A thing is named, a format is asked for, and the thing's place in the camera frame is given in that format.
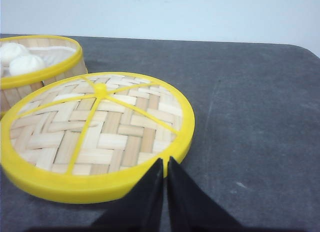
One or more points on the yellow woven bamboo steamer lid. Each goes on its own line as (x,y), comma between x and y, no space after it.
(90,138)

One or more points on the bamboo steamer drawer three buns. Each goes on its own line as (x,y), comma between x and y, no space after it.
(63,58)

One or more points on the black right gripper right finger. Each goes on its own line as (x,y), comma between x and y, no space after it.
(190,209)

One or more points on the white steamed bun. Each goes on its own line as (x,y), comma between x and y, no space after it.
(26,64)
(11,50)

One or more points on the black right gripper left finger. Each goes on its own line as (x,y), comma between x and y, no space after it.
(140,209)

